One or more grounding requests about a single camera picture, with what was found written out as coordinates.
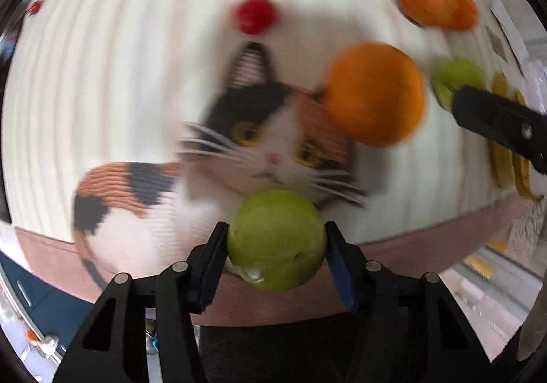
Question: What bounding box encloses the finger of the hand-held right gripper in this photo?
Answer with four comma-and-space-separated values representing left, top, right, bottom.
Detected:
451, 85, 547, 175

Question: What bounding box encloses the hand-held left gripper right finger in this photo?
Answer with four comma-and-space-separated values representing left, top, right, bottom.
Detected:
324, 221, 502, 383

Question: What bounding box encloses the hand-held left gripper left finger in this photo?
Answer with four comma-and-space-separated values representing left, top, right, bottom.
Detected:
51, 221, 230, 383

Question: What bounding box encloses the green apple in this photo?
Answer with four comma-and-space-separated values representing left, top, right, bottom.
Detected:
432, 57, 488, 111
226, 189, 328, 291

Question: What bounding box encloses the small red tomato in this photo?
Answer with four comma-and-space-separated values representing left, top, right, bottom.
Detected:
233, 0, 279, 36

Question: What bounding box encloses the brown square label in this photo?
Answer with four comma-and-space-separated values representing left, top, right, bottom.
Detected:
487, 29, 506, 58

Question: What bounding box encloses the blue cabinet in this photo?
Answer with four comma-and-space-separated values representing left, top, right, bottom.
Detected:
0, 252, 95, 352

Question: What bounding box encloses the striped cat print mat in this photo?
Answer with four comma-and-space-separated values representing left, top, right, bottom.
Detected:
2, 0, 544, 329

